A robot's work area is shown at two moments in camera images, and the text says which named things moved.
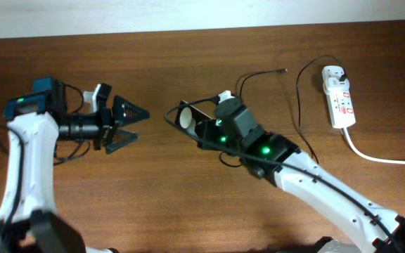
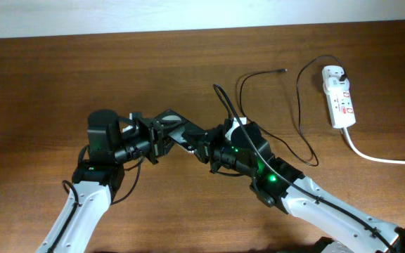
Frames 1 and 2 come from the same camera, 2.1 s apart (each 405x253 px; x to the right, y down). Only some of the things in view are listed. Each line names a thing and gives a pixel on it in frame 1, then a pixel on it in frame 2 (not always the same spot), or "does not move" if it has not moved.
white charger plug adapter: [334, 82] does not move
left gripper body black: [105, 121] → [153, 140]
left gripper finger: [124, 112] → [171, 121]
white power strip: [339, 102] does not move
